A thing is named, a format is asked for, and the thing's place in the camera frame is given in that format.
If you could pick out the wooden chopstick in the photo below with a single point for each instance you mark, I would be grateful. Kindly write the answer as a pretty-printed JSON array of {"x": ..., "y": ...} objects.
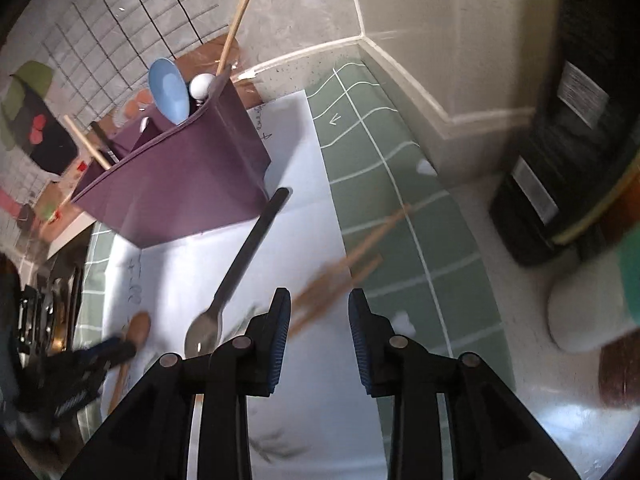
[
  {"x": 340, "y": 290},
  {"x": 235, "y": 25},
  {"x": 85, "y": 140},
  {"x": 370, "y": 240}
]

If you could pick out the blue spoon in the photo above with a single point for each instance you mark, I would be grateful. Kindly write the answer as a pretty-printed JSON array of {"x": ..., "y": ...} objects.
[{"x": 168, "y": 92}]

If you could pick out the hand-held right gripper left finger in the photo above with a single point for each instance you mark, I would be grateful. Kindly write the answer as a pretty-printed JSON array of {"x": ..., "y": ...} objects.
[{"x": 280, "y": 345}]

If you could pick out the white spoon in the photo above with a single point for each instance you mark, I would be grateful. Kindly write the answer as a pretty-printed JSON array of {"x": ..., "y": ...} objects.
[{"x": 201, "y": 87}]

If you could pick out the green grid mat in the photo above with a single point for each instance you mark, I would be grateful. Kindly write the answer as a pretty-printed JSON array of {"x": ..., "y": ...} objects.
[{"x": 400, "y": 220}]

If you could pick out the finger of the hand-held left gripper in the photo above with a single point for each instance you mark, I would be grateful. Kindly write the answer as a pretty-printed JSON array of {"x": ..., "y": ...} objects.
[{"x": 107, "y": 352}]

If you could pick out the purple utensil holder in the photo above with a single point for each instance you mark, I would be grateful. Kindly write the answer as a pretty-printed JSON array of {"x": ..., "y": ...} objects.
[{"x": 190, "y": 175}]

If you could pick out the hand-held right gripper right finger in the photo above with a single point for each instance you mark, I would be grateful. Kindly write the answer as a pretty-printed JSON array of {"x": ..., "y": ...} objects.
[{"x": 358, "y": 345}]

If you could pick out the wooden spoon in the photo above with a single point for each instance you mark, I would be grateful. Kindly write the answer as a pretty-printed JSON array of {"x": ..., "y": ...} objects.
[{"x": 134, "y": 332}]

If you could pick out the white bottle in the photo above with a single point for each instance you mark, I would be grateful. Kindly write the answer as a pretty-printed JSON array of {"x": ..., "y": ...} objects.
[{"x": 580, "y": 310}]

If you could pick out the white paper sheet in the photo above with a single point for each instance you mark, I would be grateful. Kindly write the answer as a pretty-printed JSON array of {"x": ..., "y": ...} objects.
[{"x": 310, "y": 200}]

